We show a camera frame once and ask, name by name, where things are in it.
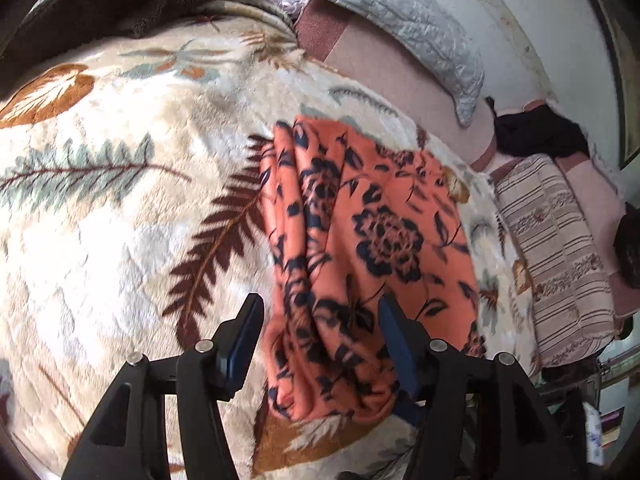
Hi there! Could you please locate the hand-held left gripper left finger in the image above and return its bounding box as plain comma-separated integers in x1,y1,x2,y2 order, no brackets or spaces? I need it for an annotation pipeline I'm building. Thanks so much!
60,292,266,480

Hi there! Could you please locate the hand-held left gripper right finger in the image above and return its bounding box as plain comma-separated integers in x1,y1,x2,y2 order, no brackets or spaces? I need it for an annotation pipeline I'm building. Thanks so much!
377,294,583,480

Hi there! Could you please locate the orange floral garment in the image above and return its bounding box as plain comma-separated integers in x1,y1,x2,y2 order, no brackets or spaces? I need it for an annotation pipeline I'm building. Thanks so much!
257,114,488,423

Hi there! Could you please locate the cream leaf-print fleece blanket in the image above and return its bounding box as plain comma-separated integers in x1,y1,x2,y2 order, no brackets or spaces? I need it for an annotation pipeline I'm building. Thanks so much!
0,0,543,480

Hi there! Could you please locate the striped beige pillow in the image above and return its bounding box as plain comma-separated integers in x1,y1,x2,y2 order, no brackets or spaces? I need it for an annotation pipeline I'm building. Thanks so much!
492,154,617,368

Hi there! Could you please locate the white printed bag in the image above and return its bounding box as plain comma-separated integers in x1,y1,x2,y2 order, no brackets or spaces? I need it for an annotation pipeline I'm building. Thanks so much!
582,402,608,466

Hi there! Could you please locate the dark cloth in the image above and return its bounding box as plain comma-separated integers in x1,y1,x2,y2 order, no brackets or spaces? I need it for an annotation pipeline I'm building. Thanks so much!
614,214,640,281

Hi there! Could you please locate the black cloth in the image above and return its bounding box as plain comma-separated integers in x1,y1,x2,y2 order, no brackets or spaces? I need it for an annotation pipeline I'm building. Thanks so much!
487,97,592,159

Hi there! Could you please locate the pink bed sheet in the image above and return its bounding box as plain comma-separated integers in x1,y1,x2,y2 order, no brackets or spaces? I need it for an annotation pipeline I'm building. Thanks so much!
292,0,640,321

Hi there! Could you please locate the grey quilted pillow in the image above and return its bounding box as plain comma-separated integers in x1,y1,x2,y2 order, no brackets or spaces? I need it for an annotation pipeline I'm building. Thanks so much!
270,0,486,128

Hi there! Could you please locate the dark brown fleece blanket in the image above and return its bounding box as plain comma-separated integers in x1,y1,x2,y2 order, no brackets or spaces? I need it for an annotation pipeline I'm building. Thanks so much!
0,0,271,86

